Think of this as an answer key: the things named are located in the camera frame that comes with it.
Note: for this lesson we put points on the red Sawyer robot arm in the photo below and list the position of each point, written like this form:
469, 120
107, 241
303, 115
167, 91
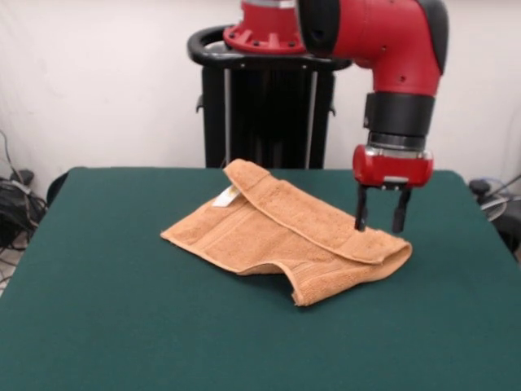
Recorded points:
366, 36

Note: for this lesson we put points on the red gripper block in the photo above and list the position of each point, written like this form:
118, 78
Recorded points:
390, 169

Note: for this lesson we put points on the small black device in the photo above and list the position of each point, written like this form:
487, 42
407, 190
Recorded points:
480, 186
23, 176

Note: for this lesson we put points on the dark green table cloth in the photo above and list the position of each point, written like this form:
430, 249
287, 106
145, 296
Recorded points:
122, 305

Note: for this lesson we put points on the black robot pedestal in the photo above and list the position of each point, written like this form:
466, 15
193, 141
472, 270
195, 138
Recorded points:
244, 122

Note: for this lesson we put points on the black bulky object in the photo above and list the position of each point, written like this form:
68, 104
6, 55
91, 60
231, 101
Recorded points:
510, 230

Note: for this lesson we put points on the grey round stand base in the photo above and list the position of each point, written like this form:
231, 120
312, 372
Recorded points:
493, 207

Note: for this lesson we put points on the orange terry towel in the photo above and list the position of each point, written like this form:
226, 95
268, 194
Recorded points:
264, 240

